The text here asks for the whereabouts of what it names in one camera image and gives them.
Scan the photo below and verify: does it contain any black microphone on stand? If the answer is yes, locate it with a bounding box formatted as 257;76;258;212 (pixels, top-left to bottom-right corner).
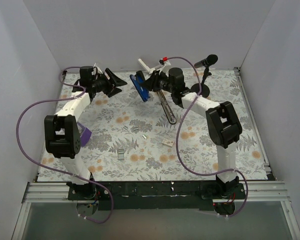
190;54;219;98

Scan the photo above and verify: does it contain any purple stapler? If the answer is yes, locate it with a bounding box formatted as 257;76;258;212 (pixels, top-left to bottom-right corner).
77;122;92;147

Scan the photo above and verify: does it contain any blue stapler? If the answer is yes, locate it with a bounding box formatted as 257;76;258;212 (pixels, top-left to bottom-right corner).
129;70;150;102

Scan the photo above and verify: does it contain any small staple box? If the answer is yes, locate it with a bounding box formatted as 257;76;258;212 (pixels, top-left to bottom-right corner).
162;138;174;147

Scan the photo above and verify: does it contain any aluminium frame rail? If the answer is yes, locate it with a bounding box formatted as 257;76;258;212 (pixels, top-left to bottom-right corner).
22;181;291;203

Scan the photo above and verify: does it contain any floral table mat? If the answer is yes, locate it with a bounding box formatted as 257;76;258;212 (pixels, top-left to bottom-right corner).
36;69;272;182

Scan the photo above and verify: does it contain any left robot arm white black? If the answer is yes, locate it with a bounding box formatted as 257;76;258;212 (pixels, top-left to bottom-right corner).
44;66;127;200

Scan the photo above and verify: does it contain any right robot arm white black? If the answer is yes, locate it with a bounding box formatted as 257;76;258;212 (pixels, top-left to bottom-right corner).
136;67;243;199

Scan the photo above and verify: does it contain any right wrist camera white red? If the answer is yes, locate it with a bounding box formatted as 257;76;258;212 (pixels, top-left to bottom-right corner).
154;56;172;74

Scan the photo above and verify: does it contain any grey staple strip stack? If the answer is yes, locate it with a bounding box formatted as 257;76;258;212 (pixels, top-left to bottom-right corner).
117;149;125;160

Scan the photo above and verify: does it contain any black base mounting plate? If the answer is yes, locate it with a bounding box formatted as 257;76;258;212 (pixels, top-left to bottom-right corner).
66;180;246;211

